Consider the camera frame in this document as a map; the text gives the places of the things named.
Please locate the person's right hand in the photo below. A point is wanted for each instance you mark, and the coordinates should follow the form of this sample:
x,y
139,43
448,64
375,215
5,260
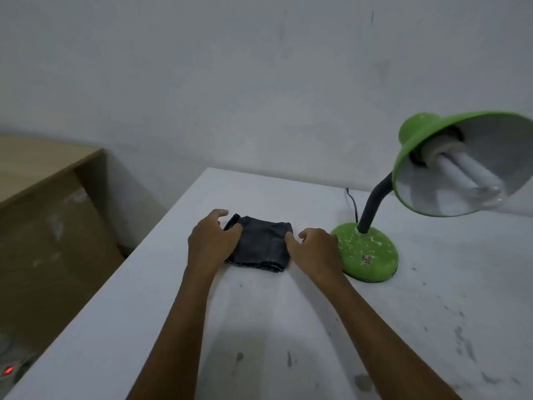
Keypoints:
x,y
318,254

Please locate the person's left hand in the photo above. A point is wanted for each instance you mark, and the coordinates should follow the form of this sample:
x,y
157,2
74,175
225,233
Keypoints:
x,y
210,245

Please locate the green table lamp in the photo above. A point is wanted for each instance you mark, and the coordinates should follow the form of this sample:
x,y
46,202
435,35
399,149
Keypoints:
x,y
368,254

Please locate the dark grey cloth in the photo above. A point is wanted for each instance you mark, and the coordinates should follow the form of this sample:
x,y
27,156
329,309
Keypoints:
x,y
262,245

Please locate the person's right forearm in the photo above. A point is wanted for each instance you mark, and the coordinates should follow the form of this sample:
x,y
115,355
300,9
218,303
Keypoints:
x,y
374,341

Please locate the person's left forearm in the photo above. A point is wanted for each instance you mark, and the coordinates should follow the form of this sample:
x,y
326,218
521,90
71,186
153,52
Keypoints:
x,y
175,341

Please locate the light wooden cabinet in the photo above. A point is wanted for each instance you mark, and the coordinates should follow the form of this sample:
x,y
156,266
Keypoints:
x,y
46,229

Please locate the white fluorescent light bulb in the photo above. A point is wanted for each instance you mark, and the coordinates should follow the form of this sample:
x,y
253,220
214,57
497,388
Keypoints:
x,y
462,168

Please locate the power strip with red light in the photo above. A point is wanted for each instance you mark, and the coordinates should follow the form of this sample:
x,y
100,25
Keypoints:
x,y
10,368

